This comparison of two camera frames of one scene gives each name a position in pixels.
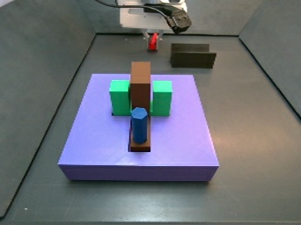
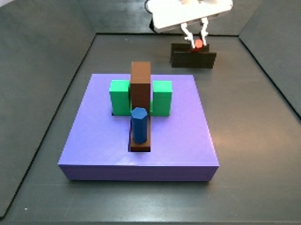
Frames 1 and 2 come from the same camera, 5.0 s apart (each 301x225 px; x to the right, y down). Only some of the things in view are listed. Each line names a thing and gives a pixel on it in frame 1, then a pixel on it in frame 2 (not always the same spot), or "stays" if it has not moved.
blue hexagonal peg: x=139 y=124 stays
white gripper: x=135 y=18 to x=172 y=12
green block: x=120 y=95 stays
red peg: x=151 y=45 to x=198 y=45
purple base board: x=182 y=155 stays
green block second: x=160 y=102 stays
